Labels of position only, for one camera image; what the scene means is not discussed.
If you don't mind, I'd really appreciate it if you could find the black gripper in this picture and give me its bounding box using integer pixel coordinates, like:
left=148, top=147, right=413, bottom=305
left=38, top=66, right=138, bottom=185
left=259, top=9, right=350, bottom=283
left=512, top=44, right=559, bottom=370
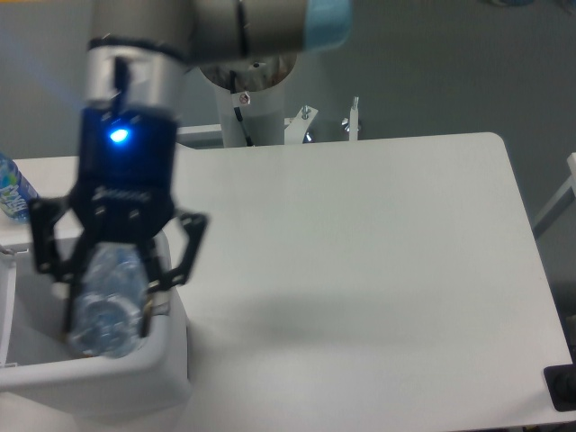
left=27, top=96, right=212, bottom=346

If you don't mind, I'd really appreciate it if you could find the clear plastic water bottle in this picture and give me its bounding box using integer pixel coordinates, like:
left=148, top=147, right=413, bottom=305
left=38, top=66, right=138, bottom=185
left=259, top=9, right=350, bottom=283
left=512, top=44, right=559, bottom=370
left=67, top=243, right=148, bottom=358

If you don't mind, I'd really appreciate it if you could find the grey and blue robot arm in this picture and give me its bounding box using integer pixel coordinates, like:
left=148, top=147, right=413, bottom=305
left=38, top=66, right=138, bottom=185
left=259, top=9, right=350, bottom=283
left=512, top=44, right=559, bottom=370
left=29, top=1, right=352, bottom=332

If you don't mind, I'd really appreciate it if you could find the white plastic trash can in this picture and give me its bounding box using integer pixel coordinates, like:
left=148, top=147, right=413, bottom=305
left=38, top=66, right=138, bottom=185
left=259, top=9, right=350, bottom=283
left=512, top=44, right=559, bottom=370
left=1, top=232, right=192, bottom=417

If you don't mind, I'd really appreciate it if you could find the blue labelled drink bottle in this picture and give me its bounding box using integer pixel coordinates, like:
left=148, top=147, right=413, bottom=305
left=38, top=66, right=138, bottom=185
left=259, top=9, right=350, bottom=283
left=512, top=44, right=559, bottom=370
left=1, top=154, right=39, bottom=223

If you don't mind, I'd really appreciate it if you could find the black clamp at table edge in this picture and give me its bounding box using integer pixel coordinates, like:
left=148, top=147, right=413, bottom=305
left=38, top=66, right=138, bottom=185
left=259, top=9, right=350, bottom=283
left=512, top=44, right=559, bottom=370
left=544, top=364, right=575, bottom=412

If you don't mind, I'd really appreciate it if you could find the white metal base frame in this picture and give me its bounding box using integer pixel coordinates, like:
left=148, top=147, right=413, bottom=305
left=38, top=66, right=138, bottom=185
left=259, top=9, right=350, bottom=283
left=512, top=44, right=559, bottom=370
left=176, top=95, right=363, bottom=149

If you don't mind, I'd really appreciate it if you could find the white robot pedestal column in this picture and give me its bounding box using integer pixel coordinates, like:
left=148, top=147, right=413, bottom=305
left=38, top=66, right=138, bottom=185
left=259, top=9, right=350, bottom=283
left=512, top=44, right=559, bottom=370
left=196, top=52, right=298, bottom=148

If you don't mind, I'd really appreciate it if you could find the black cable on pedestal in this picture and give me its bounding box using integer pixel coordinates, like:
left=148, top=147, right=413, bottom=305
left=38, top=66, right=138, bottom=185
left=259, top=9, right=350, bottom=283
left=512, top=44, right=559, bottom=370
left=229, top=69, right=254, bottom=148

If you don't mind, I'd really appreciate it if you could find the white frame at right edge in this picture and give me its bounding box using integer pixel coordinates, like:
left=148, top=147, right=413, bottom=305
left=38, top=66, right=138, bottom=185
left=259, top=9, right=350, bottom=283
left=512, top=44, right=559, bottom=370
left=532, top=153, right=575, bottom=239

